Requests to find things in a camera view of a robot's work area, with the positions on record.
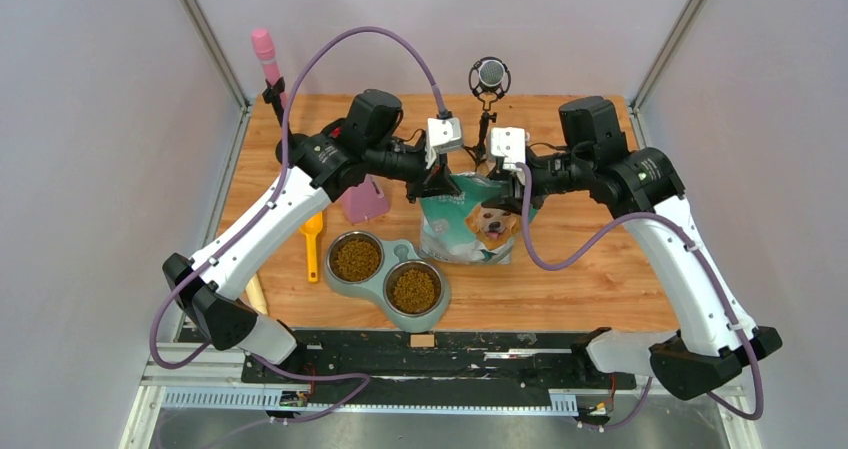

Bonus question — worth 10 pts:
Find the yellow plastic scoop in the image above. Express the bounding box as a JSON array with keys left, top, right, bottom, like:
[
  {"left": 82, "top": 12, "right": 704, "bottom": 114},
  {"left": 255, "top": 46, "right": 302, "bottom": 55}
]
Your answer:
[{"left": 299, "top": 211, "right": 324, "bottom": 283}]

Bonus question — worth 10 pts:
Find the silver studio microphone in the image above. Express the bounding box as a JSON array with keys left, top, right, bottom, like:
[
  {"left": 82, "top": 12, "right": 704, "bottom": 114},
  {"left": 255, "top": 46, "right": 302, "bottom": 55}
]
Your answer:
[{"left": 468, "top": 56, "right": 512, "bottom": 101}]

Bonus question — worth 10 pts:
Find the black round-base mic stand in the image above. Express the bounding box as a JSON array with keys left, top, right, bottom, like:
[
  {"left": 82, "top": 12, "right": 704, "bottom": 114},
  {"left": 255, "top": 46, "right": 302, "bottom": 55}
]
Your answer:
[{"left": 262, "top": 76, "right": 287, "bottom": 127}]

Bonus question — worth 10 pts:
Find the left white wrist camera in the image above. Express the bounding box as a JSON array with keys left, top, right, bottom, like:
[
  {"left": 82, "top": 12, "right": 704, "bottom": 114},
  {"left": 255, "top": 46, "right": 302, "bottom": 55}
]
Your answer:
[{"left": 425, "top": 117, "right": 464, "bottom": 168}]

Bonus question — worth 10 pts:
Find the pink metronome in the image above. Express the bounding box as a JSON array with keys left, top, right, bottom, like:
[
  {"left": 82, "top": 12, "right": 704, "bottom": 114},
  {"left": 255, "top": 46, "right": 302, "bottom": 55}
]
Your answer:
[{"left": 340, "top": 175, "right": 390, "bottom": 224}]

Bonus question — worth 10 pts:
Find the pink microphone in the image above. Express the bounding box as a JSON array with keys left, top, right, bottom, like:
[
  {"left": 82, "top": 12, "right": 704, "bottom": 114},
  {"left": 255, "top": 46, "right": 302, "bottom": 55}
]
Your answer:
[{"left": 251, "top": 28, "right": 288, "bottom": 109}]

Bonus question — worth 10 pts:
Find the green pet food bag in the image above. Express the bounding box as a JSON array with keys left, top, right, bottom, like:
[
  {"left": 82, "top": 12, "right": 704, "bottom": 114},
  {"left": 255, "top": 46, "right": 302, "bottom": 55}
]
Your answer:
[{"left": 420, "top": 173, "right": 521, "bottom": 265}]

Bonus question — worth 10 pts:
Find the black tripod mic stand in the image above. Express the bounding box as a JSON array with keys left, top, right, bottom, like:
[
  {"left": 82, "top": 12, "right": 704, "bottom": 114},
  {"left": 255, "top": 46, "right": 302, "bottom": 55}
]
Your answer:
[{"left": 463, "top": 98, "right": 498, "bottom": 170}]

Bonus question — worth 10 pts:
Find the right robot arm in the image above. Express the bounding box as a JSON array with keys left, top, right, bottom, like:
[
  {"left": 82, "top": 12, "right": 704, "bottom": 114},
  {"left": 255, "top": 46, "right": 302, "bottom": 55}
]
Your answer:
[{"left": 489, "top": 96, "right": 783, "bottom": 400}]

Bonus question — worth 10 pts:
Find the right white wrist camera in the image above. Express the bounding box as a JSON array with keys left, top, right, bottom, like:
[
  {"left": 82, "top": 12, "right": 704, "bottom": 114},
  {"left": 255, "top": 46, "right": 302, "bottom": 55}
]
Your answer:
[{"left": 487, "top": 127, "right": 529, "bottom": 172}]

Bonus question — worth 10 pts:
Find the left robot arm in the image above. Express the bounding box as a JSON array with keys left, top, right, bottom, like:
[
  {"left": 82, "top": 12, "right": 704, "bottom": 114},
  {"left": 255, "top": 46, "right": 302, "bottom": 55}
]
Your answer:
[{"left": 162, "top": 89, "right": 463, "bottom": 382}]

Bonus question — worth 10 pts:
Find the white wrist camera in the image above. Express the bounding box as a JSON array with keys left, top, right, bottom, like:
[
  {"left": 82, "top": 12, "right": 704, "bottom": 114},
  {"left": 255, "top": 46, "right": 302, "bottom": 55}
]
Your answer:
[
  {"left": 425, "top": 117, "right": 464, "bottom": 168},
  {"left": 487, "top": 127, "right": 529, "bottom": 172}
]

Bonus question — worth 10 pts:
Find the wooden block on rail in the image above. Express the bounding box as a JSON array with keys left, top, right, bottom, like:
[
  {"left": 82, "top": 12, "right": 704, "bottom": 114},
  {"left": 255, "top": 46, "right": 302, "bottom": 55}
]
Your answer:
[{"left": 409, "top": 333, "right": 436, "bottom": 349}]

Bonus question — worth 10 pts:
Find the grey double pet bowl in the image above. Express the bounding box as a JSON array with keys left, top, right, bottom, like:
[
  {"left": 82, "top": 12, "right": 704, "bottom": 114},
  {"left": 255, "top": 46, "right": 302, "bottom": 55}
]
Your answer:
[{"left": 324, "top": 231, "right": 451, "bottom": 333}]

